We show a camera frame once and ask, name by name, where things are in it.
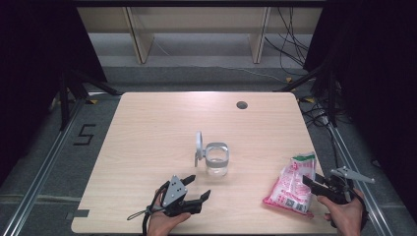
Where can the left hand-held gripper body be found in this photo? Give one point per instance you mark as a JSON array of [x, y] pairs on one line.
[[173, 193]]

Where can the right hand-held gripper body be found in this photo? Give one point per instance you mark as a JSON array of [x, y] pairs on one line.
[[339, 191]]

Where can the pink and white plastic bag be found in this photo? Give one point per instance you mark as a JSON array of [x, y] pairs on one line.
[[291, 190]]

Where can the clear jar with grey lid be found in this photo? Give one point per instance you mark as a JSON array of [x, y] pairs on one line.
[[216, 164]]

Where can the person's right hand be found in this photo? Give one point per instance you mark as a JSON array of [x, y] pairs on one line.
[[347, 218]]

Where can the person's left hand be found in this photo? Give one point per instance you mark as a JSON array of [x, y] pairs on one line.
[[160, 224]]

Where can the black metal stand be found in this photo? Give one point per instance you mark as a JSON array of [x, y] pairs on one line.
[[64, 105], [332, 98]]

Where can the dark curtain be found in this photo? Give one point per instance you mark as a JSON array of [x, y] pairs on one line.
[[377, 82], [32, 65]]

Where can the wooden shelf unit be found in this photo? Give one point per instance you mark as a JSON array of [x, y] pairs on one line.
[[196, 19]]

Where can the aluminium floor rail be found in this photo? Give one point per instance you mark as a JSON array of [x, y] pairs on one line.
[[347, 154], [42, 177]]

